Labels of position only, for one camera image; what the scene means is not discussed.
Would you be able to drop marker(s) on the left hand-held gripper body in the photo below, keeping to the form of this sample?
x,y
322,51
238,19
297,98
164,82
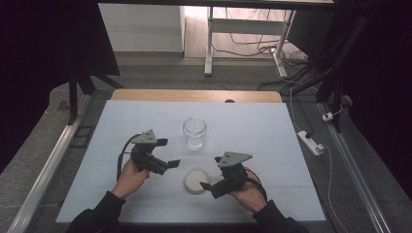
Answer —
x,y
147,160

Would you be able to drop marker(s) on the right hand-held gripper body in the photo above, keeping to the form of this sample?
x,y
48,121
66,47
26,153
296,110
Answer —
x,y
233,178

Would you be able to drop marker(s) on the white round lid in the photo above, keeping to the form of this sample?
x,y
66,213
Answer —
x,y
195,179

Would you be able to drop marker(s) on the clear glass jar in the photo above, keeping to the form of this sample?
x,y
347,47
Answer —
x,y
194,132

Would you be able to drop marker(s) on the person's right hand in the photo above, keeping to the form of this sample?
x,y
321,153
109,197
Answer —
x,y
251,197

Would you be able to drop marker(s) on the person's left hand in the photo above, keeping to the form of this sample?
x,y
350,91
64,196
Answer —
x,y
129,181

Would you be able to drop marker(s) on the white table cover sheet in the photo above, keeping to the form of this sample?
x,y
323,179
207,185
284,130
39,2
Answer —
x,y
252,136

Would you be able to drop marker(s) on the wooden table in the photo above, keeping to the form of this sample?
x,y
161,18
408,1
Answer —
x,y
181,95

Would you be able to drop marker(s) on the white power strip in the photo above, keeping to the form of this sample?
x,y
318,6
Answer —
x,y
310,143

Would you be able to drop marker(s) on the black metal stand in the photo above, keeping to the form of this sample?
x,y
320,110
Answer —
x,y
73,97
330,74

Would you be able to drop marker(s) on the small white adapter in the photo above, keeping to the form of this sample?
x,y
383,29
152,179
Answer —
x,y
327,116

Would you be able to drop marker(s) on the black curtain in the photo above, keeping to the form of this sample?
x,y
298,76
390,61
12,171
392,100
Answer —
x,y
35,64
388,97

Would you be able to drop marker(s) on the aluminium floor rail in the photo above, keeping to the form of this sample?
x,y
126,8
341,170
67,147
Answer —
x,y
353,168
48,168

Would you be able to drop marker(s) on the white desk frame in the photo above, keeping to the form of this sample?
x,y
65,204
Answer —
x,y
246,26

